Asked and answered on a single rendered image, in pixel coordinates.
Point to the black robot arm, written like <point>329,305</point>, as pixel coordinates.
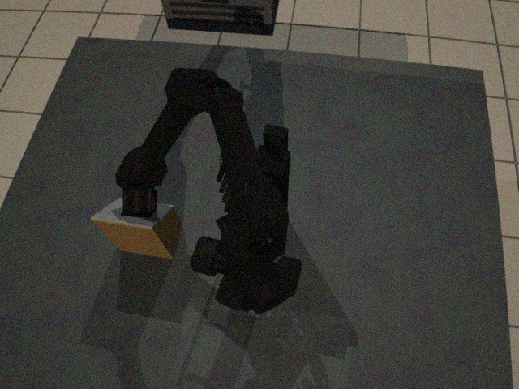
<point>256,209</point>

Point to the black post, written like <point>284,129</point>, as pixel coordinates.
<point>275,158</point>

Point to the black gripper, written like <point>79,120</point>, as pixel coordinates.
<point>208,258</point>

